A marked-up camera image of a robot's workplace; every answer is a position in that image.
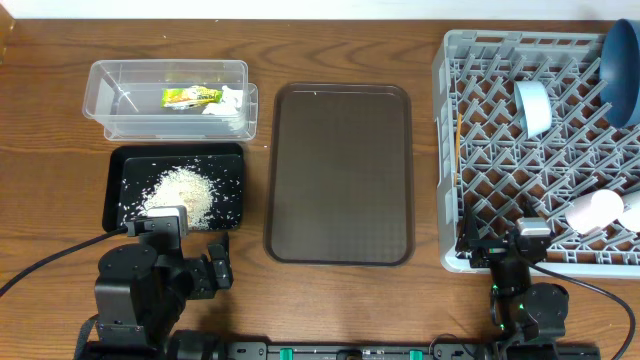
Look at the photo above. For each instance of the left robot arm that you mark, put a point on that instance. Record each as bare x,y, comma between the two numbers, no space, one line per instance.
142,290

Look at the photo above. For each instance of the pink cup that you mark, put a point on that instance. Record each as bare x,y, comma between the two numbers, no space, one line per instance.
594,211

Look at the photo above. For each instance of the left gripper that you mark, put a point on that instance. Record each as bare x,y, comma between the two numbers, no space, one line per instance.
201,273

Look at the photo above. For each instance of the rice pile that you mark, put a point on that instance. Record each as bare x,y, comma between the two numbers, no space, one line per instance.
209,186

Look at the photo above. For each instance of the yellow green snack wrapper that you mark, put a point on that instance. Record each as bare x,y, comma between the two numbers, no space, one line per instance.
185,98

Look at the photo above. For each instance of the white tissue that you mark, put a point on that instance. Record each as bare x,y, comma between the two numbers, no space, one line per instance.
230,103

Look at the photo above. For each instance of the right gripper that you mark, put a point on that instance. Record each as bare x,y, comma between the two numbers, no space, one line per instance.
469,240

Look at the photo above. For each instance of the black tray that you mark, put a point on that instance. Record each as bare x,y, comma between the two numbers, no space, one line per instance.
120,155

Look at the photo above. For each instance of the brown serving tray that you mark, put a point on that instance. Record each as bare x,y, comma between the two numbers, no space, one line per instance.
341,176

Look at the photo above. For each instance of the light blue bowl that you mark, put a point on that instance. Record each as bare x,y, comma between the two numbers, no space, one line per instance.
533,101

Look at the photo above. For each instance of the dark blue plate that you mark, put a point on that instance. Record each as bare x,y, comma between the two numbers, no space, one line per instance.
620,69

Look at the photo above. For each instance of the wooden chopstick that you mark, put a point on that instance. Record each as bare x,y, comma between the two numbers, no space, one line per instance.
457,146

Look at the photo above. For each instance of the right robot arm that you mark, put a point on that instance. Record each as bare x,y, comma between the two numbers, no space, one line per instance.
530,316

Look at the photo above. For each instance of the grey dishwasher rack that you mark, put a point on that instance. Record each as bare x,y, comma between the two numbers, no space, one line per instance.
474,73

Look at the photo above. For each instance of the clear plastic bin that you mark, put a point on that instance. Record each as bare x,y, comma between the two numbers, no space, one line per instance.
124,96

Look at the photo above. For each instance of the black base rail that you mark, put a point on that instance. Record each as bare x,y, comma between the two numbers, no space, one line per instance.
263,351

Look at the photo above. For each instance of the pale green cup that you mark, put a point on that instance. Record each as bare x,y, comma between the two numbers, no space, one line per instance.
630,218

